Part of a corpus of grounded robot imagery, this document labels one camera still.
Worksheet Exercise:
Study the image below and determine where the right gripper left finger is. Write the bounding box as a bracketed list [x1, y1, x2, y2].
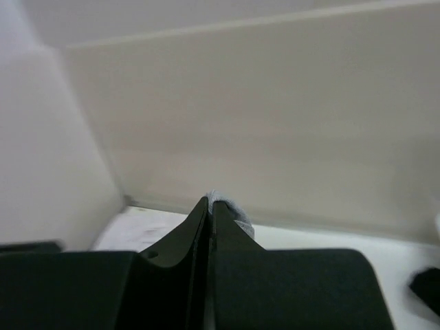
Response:
[140, 197, 210, 329]

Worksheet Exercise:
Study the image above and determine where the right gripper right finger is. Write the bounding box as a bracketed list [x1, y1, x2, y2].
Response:
[212, 201, 275, 329]

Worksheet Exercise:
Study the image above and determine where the grey tank top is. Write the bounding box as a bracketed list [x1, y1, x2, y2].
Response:
[205, 190, 255, 240]

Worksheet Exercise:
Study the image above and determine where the folded white tank top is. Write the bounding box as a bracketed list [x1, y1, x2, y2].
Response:
[91, 207, 187, 252]

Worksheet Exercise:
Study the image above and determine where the black tank top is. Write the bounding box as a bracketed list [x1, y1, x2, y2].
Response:
[409, 267, 440, 315]

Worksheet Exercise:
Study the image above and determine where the white plastic basket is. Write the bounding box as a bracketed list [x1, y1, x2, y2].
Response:
[434, 213, 440, 237]

